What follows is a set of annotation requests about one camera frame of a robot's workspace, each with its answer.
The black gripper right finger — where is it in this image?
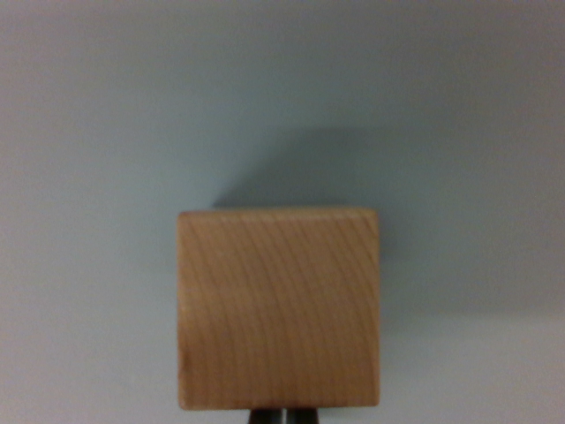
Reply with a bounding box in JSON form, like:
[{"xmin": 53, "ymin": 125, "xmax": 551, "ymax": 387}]
[{"xmin": 286, "ymin": 406, "xmax": 320, "ymax": 424}]

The wooden cube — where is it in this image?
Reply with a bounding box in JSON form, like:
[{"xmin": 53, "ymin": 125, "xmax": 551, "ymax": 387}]
[{"xmin": 176, "ymin": 206, "xmax": 381, "ymax": 411}]

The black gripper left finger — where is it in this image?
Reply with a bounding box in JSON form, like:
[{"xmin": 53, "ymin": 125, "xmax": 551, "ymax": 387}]
[{"xmin": 248, "ymin": 406, "xmax": 286, "ymax": 424}]

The light blue plastic bin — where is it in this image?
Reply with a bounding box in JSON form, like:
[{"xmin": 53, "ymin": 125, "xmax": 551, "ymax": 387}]
[{"xmin": 0, "ymin": 0, "xmax": 565, "ymax": 424}]

